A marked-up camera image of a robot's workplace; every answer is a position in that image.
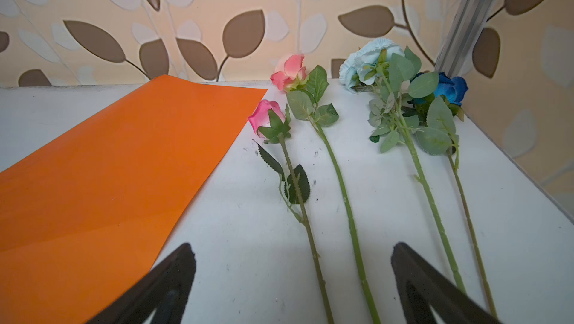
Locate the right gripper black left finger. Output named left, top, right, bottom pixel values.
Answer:
left=88, top=243, right=197, bottom=323

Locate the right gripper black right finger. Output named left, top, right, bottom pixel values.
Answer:
left=391, top=243, right=499, bottom=324

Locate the orange wrapping paper sheet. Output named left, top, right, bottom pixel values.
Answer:
left=1, top=76, right=265, bottom=323

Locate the dark blue fake rose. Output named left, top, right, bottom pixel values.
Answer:
left=411, top=72, right=498, bottom=317

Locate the dark pink fake rose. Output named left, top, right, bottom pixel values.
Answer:
left=248, top=100, right=335, bottom=323

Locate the pale blue fake flower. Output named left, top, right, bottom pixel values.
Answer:
left=339, top=38, right=466, bottom=291

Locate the aluminium frame post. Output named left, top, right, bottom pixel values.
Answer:
left=434, top=0, right=498, bottom=77

